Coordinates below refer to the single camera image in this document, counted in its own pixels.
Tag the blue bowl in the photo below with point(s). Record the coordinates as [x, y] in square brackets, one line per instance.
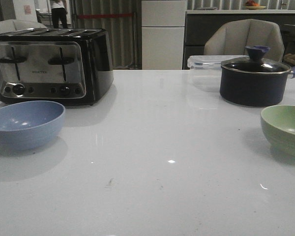
[30, 124]

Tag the green bowl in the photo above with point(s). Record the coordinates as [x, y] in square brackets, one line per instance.
[278, 126]

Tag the clear plastic food container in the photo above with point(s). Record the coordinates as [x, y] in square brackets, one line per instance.
[205, 70]

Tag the black chrome four-slot toaster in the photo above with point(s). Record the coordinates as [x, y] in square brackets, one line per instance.
[68, 66]

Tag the white refrigerator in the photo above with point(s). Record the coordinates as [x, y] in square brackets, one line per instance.
[163, 26]

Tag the dark kitchen counter cabinet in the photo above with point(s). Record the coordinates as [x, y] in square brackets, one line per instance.
[200, 26]

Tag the dark blue saucepan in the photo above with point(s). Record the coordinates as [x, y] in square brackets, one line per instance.
[256, 86]

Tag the beige upholstered chair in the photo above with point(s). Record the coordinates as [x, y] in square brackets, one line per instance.
[232, 38]

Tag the red barrier belt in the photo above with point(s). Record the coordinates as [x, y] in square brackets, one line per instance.
[100, 16]

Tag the glass pot lid blue knob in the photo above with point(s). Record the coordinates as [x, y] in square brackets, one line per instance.
[255, 62]

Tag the person in background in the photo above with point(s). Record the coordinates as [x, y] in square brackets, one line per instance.
[59, 12]

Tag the fruit bowl on counter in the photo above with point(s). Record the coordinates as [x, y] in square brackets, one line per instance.
[252, 5]

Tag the brown cloth on right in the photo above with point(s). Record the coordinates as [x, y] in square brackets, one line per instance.
[289, 59]

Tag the grey chair behind toaster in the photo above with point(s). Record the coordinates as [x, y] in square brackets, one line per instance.
[13, 25]

